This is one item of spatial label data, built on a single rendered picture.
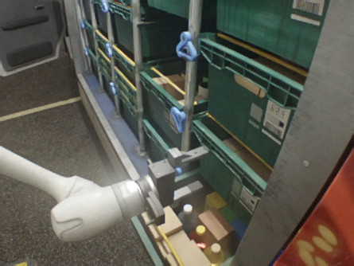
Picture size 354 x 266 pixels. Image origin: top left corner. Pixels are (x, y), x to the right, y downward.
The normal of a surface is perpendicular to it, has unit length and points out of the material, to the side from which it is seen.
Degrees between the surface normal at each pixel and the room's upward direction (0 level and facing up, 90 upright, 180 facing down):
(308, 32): 91
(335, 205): 90
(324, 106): 90
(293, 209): 90
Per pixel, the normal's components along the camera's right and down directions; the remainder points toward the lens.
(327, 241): -0.87, 0.28
